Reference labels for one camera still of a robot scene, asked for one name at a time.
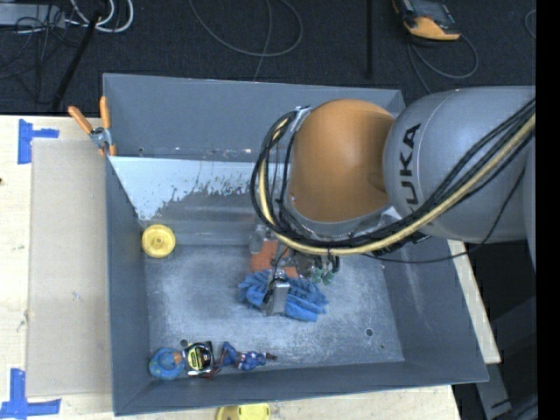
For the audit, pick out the grey metal bin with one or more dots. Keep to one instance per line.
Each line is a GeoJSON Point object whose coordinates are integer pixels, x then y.
{"type": "Point", "coordinates": [197, 304]}

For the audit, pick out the pale wood flat board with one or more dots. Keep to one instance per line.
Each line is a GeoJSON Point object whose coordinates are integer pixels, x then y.
{"type": "Point", "coordinates": [65, 256]}

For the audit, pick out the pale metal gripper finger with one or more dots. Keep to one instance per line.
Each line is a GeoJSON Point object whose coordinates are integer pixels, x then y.
{"type": "Point", "coordinates": [282, 298]}
{"type": "Point", "coordinates": [268, 298]}

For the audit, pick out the yellow plastic wheel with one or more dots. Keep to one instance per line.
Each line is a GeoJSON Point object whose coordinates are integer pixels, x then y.
{"type": "Point", "coordinates": [158, 241]}

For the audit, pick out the blue round toy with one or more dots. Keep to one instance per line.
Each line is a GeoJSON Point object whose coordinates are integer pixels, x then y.
{"type": "Point", "coordinates": [164, 366]}

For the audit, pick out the black and yellow tape measure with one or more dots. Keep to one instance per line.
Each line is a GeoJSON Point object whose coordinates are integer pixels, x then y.
{"type": "Point", "coordinates": [198, 359]}

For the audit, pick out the blue fluffy cloth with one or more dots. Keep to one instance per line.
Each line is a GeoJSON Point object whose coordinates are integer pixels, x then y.
{"type": "Point", "coordinates": [306, 304]}

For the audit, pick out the blue and red toy figure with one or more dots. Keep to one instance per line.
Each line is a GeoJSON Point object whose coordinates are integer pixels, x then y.
{"type": "Point", "coordinates": [247, 359]}

